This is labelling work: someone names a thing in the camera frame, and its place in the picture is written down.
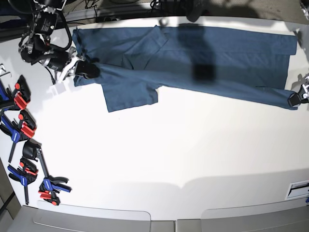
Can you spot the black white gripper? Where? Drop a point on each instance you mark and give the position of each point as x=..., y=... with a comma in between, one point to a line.
x=69, y=63
x=301, y=96

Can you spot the dark blue T-shirt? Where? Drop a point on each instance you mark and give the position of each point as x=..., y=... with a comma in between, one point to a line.
x=134, y=62

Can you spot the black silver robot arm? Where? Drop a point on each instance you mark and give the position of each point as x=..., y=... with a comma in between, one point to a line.
x=303, y=36
x=35, y=45

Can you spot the blue red bar clamp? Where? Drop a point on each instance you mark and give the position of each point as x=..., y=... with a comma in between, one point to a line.
x=16, y=100
x=24, y=130
x=25, y=174
x=50, y=186

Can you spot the white label plate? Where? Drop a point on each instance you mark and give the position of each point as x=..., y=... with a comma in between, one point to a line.
x=298, y=190

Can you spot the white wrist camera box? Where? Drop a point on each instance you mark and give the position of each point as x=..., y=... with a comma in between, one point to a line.
x=57, y=89

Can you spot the black hanging camera mount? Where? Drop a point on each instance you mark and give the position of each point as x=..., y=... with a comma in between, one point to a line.
x=194, y=9

